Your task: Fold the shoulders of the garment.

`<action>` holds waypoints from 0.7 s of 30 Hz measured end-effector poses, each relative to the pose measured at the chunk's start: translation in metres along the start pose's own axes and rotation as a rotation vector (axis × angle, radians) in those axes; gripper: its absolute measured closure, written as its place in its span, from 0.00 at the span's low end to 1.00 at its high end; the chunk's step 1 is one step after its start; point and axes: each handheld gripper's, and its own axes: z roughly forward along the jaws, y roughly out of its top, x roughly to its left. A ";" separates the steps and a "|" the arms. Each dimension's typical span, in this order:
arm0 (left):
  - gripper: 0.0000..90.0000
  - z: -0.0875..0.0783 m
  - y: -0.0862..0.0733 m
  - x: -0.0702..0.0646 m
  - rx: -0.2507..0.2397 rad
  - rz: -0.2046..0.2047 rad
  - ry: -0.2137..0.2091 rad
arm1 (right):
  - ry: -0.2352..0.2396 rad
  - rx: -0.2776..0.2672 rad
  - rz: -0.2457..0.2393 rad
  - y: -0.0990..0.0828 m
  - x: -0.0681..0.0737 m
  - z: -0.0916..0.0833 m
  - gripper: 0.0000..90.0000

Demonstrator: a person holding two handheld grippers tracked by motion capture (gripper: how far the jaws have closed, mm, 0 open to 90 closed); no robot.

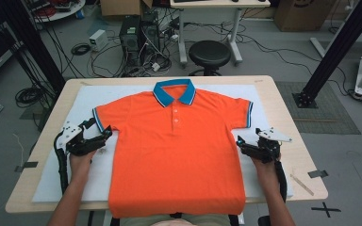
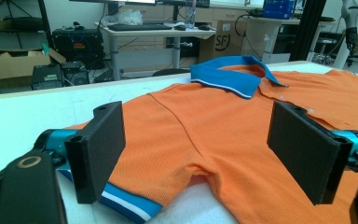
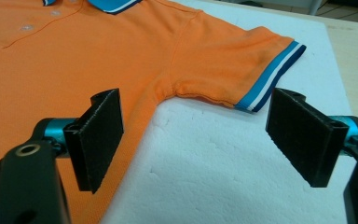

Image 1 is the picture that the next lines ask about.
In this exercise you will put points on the black computer tower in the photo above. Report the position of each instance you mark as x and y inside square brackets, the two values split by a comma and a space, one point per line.
[130, 40]
[151, 37]

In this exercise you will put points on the grey floor mat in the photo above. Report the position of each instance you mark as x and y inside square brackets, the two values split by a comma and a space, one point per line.
[326, 109]

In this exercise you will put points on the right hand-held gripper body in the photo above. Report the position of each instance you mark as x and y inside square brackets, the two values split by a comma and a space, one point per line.
[268, 149]

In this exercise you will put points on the round white table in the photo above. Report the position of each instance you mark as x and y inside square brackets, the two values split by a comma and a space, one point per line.
[72, 12]

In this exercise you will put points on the black metal post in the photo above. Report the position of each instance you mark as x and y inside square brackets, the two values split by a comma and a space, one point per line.
[34, 47]
[336, 50]

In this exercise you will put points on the person's left hand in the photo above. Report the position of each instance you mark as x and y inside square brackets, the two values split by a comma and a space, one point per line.
[80, 166]

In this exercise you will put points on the large cardboard box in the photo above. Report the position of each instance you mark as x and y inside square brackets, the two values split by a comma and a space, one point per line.
[304, 15]

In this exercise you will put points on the thin wooden stick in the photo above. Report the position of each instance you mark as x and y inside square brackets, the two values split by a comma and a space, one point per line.
[301, 184]

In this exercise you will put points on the white desk frame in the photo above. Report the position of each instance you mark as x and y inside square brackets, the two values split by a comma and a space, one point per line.
[319, 47]

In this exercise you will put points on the white desk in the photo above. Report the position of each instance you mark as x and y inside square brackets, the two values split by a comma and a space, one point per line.
[220, 3]

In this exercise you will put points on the small white box device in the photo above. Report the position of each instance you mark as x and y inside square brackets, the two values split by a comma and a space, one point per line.
[98, 39]

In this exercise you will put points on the grey tape piece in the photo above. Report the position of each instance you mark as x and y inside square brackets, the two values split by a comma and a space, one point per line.
[318, 173]
[28, 165]

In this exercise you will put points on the white table mat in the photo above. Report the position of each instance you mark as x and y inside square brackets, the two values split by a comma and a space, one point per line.
[116, 91]

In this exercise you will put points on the black round stool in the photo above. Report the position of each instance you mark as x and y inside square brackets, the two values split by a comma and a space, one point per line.
[209, 53]

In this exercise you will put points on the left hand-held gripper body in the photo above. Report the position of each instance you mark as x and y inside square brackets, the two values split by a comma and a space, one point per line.
[72, 141]

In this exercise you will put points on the orange polo shirt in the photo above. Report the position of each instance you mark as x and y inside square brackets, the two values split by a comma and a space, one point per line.
[176, 157]

